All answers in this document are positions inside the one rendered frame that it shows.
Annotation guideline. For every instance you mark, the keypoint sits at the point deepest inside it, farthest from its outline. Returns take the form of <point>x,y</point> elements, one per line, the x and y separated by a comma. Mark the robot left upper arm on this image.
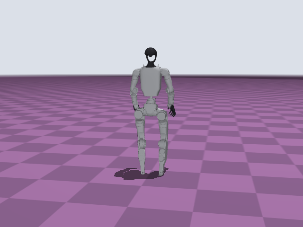
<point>134,81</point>

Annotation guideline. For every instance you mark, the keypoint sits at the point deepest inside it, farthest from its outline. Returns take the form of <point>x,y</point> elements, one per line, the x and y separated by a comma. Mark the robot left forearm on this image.
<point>134,100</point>

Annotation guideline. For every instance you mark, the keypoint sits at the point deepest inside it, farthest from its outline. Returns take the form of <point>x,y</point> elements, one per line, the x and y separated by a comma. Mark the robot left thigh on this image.
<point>140,122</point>

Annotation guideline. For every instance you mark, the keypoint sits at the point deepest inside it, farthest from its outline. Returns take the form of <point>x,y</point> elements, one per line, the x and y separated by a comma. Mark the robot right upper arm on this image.
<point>165,72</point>

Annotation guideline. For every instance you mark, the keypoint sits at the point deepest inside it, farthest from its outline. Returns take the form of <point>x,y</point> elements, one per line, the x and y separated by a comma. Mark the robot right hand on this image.
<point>173,110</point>

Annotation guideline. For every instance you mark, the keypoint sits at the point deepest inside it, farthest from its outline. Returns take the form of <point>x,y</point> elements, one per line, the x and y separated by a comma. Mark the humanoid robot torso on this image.
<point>150,79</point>

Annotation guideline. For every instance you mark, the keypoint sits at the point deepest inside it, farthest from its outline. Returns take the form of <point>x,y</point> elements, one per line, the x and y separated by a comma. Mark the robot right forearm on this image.
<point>170,99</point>

